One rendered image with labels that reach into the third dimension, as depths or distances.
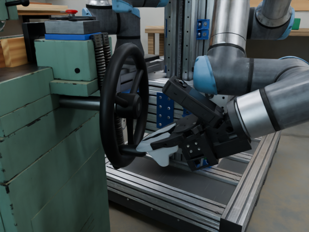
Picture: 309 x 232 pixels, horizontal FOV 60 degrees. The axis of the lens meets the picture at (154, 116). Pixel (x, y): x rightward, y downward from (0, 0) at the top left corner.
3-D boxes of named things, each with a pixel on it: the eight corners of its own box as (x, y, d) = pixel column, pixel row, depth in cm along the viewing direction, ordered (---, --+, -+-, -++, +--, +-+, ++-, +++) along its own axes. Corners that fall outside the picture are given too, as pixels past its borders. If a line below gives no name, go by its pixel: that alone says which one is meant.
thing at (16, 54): (12, 67, 61) (7, 39, 59) (5, 67, 62) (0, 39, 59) (53, 57, 76) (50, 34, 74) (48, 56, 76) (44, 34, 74)
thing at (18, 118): (4, 137, 50) (0, 117, 48) (-83, 127, 54) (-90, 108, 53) (97, 85, 86) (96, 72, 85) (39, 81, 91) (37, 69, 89)
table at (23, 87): (23, 136, 41) (15, 98, 39) (-126, 119, 47) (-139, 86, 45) (138, 66, 96) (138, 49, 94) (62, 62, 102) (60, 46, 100)
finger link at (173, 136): (151, 154, 48) (194, 139, 45) (146, 147, 48) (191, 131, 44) (158, 142, 53) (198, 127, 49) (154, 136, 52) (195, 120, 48)
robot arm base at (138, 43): (126, 53, 143) (125, 33, 139) (150, 55, 136) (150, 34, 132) (107, 56, 131) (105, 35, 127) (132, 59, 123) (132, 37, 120)
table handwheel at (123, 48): (142, 15, 60) (157, 99, 83) (62, 15, 64) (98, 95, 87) (102, 121, 43) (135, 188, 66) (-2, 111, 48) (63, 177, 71)
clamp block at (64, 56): (89, 82, 60) (86, 41, 57) (37, 79, 63) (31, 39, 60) (114, 69, 74) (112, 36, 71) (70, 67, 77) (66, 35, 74)
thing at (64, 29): (85, 40, 59) (82, 13, 57) (41, 39, 61) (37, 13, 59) (108, 36, 71) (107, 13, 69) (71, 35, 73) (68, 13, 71)
